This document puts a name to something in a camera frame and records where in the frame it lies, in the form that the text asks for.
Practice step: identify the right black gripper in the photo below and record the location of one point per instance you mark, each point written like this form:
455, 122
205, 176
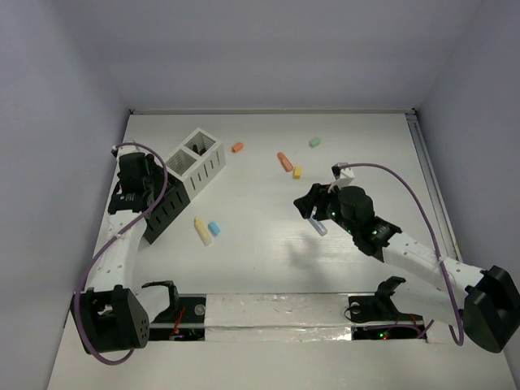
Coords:
318, 194

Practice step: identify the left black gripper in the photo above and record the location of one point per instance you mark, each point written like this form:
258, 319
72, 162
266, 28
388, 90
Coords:
150, 175

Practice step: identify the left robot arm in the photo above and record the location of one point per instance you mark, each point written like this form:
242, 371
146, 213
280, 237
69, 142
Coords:
111, 313

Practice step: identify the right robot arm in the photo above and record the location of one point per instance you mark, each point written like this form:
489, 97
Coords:
485, 303

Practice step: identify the blue highlighter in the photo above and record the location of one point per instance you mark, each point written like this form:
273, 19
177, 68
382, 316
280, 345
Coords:
318, 227

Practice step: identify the black slotted organizer box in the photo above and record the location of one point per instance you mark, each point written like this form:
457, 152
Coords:
173, 202

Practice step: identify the yellow highlighter cap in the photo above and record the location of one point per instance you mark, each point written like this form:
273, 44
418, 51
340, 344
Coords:
296, 174

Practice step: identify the orange highlighter cap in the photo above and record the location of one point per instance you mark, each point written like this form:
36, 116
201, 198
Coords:
285, 163

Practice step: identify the green highlighter cap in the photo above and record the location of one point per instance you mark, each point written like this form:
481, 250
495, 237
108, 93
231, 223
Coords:
315, 142

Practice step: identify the white slotted organizer box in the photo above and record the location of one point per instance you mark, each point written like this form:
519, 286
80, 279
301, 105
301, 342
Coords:
196, 161

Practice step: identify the yellow highlighter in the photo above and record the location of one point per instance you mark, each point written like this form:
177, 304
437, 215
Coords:
202, 231

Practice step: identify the blue highlighter cap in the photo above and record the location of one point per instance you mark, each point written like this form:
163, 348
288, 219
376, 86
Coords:
214, 228

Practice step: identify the small orange marker cap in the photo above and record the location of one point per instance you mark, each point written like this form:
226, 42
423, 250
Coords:
237, 147

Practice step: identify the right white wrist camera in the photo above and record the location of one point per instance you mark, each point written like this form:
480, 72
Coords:
343, 176

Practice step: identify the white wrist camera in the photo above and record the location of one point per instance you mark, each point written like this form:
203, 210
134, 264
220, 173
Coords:
120, 150
343, 176

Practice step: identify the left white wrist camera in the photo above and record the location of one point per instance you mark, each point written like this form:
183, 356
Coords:
120, 150

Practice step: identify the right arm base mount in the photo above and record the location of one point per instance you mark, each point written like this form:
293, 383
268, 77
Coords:
375, 317

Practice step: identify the aluminium side rail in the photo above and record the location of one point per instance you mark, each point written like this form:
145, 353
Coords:
442, 221

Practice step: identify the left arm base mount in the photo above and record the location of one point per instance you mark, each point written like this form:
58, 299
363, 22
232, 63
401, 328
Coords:
187, 324

